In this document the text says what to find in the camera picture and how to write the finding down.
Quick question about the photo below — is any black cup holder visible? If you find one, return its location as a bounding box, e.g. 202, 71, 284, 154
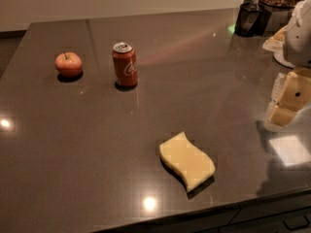
235, 3, 271, 37

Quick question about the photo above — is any yellow wavy sponge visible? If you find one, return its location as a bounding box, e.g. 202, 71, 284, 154
159, 132, 216, 192

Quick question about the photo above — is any red apple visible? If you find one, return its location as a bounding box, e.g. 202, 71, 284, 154
54, 52, 83, 78

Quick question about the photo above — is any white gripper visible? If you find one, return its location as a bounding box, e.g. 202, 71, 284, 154
266, 0, 311, 127

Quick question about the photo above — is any white cylindrical canister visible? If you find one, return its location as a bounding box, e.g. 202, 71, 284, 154
273, 50, 294, 69

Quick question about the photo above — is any red soda can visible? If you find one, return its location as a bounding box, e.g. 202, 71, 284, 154
112, 42, 138, 88

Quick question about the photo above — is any dark drawer handle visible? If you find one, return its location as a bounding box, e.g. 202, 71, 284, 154
283, 216, 311, 231

